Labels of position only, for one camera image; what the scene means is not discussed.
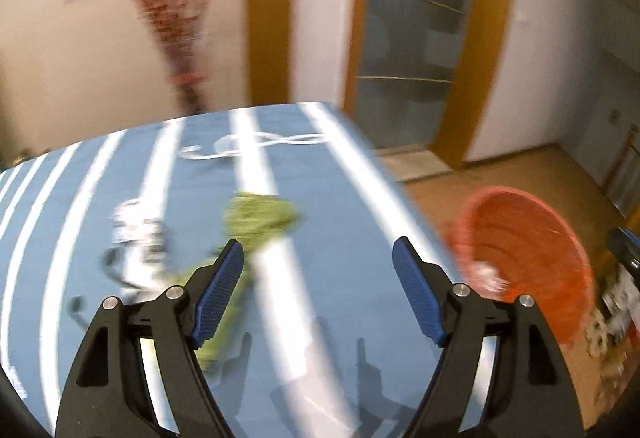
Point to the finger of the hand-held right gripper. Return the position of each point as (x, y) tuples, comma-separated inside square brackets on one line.
[(625, 248)]

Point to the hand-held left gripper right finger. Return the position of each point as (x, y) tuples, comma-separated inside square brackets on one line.
[(417, 290)]

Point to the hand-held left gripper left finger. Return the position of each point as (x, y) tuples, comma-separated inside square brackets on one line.
[(220, 288)]

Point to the green plastic bag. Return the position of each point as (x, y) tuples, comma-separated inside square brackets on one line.
[(255, 218)]

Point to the orange plastic basket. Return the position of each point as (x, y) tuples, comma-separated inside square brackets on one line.
[(540, 238)]

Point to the wooden chair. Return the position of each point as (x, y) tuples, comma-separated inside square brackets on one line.
[(625, 172)]

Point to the black and white wrapper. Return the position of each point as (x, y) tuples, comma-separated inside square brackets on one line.
[(135, 228)]

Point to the blue white striped tablecloth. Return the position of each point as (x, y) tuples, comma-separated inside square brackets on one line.
[(325, 178)]

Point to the clear glass vase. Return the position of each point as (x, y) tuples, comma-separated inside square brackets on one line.
[(190, 90)]

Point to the wooden framed glass door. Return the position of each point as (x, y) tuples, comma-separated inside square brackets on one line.
[(415, 42)]

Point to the yellow wooden wall trim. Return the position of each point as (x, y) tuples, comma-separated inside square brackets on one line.
[(267, 17)]

